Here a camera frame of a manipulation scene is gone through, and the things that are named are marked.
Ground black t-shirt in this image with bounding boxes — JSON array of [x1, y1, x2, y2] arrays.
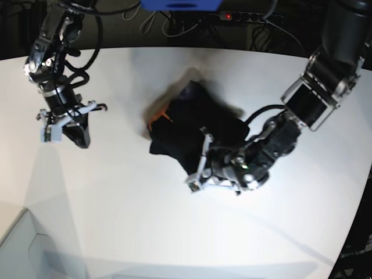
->
[[148, 81, 249, 175]]

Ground blue box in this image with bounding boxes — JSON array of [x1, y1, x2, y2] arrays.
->
[[140, 0, 222, 11]]

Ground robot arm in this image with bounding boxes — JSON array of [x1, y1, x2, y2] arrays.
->
[[186, 1, 371, 194], [24, 1, 108, 149]]

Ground white cable on floor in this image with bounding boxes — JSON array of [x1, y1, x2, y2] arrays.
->
[[121, 2, 175, 37]]

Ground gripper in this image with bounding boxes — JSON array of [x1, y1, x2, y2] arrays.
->
[[185, 127, 241, 195], [36, 101, 108, 149]]

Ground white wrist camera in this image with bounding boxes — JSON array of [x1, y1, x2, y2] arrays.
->
[[187, 180, 202, 192], [40, 125, 63, 143]]

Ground black power strip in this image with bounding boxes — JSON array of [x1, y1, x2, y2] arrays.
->
[[219, 11, 266, 23]]

